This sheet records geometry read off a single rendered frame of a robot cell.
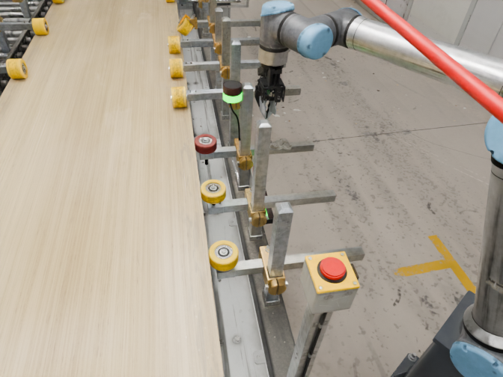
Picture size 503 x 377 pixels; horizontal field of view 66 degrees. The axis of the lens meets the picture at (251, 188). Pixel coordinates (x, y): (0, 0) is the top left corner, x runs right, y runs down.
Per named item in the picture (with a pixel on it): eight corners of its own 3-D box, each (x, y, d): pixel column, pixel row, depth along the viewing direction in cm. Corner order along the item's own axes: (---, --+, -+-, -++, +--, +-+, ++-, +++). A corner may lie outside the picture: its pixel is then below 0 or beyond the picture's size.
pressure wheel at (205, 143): (215, 156, 148) (215, 132, 141) (218, 170, 143) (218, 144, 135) (194, 158, 147) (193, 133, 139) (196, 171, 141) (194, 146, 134)
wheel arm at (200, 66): (284, 64, 179) (284, 57, 177) (285, 68, 177) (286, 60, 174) (175, 68, 171) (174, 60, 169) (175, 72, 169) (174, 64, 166)
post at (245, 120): (245, 190, 155) (251, 81, 122) (247, 196, 153) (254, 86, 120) (237, 191, 154) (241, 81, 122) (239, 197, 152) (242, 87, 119)
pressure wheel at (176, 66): (181, 54, 167) (183, 70, 165) (182, 65, 175) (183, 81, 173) (167, 54, 166) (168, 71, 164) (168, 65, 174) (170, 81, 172)
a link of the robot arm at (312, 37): (343, 21, 100) (308, 7, 107) (312, 30, 95) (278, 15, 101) (335, 55, 107) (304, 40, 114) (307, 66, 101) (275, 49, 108)
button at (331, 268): (338, 260, 63) (340, 254, 62) (347, 281, 61) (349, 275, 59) (315, 263, 63) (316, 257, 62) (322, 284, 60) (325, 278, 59)
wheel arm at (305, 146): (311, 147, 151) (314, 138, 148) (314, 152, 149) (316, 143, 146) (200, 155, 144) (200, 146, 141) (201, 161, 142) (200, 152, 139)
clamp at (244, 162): (246, 147, 150) (247, 137, 146) (252, 170, 140) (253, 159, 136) (232, 149, 149) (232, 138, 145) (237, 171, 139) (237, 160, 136)
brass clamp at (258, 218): (260, 197, 134) (260, 186, 130) (268, 226, 124) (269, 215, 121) (242, 199, 133) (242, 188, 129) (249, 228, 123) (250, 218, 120)
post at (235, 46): (236, 146, 170) (239, 38, 138) (238, 150, 168) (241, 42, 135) (229, 146, 170) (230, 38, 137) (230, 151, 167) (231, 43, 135)
